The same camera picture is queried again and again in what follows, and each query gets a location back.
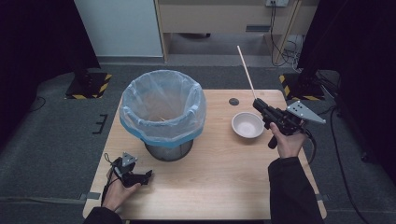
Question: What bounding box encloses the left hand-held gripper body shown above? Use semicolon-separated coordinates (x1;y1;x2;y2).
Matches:
108;151;142;189

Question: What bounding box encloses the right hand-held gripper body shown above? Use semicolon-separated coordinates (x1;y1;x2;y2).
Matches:
263;100;327;150

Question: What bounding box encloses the white bowl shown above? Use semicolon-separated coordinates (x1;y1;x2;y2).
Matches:
231;111;265;140

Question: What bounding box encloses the metal mesh trash bin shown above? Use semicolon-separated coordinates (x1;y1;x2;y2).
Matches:
144;138;194;162

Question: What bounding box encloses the translucent blue bin bag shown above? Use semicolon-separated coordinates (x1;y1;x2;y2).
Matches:
119;69;207;149

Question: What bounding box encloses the person's right hand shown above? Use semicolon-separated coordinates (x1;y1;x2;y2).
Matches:
269;121;309;160

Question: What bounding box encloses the person's left hand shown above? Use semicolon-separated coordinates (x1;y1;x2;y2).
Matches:
101;173;142;213

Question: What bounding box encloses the black stand base striped edge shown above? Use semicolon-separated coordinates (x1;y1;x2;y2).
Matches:
64;71;113;100
278;72;327;102

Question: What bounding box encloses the black curtain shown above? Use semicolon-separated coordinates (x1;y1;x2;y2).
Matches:
0;0;102;144
297;0;396;185

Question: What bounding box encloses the light wooden desk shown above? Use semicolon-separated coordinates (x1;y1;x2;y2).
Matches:
154;0;321;64

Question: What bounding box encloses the white partition panel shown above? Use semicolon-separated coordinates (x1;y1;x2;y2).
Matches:
73;0;164;58

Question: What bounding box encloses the left hand-held gripper cable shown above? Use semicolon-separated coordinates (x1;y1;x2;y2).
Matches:
100;152;117;207

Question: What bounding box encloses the hand-held gripper cable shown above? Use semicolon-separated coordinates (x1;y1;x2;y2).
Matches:
100;152;117;207
304;128;318;165

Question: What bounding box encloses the right hand-held gripper cable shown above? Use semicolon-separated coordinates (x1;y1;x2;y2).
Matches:
304;128;318;165

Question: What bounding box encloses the black floor cable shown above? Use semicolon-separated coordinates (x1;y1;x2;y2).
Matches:
27;95;47;114
317;105;372;224

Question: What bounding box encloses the bundle of black cables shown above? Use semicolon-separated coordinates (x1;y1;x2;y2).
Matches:
269;2;304;68

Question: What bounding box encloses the wall power outlet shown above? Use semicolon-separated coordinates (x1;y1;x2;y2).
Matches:
264;0;290;8

